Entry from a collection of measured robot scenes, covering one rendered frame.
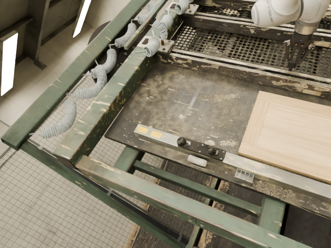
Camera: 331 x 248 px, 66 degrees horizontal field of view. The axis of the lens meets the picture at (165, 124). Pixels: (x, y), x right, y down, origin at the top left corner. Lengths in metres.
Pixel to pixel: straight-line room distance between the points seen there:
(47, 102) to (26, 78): 5.08
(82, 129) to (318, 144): 1.01
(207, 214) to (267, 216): 0.24
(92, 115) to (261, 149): 0.76
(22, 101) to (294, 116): 5.76
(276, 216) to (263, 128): 0.37
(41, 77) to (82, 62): 5.02
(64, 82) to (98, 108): 0.52
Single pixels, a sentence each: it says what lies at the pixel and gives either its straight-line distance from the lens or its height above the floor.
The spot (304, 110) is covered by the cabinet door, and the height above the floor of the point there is 1.11.
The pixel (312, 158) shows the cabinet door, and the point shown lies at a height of 1.06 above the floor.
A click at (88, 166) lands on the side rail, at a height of 1.75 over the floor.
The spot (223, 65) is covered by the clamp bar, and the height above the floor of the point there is 1.48.
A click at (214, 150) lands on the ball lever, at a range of 0.95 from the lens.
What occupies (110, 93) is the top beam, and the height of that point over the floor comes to 1.86.
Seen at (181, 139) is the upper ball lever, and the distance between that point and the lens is 0.97.
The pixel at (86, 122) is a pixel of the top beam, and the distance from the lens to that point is 1.21.
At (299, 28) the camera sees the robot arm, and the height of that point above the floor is 1.39.
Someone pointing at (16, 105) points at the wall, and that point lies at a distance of 6.31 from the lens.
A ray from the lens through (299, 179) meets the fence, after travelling 1.09.
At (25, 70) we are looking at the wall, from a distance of 6.86.
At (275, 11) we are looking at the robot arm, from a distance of 1.06.
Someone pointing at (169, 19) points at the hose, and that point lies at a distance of 1.48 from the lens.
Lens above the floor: 1.80
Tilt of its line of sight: 11 degrees down
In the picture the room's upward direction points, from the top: 54 degrees counter-clockwise
